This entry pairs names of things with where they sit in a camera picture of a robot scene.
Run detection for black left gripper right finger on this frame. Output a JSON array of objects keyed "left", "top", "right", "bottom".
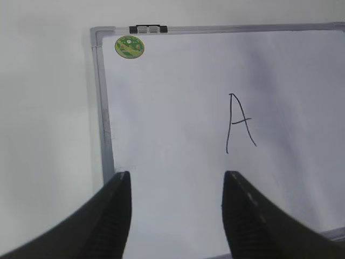
[{"left": 222, "top": 171, "right": 344, "bottom": 258}]

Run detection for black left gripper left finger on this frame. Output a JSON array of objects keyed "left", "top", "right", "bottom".
[{"left": 1, "top": 171, "right": 132, "bottom": 258}]

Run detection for round green sticker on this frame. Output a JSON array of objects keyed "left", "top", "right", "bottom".
[{"left": 114, "top": 35, "right": 144, "bottom": 59}]

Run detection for black and clear hanger clip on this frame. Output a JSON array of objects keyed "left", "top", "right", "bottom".
[{"left": 129, "top": 24, "right": 168, "bottom": 34}]

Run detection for white board with grey frame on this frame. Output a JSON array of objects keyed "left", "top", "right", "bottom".
[{"left": 91, "top": 22, "right": 344, "bottom": 258}]

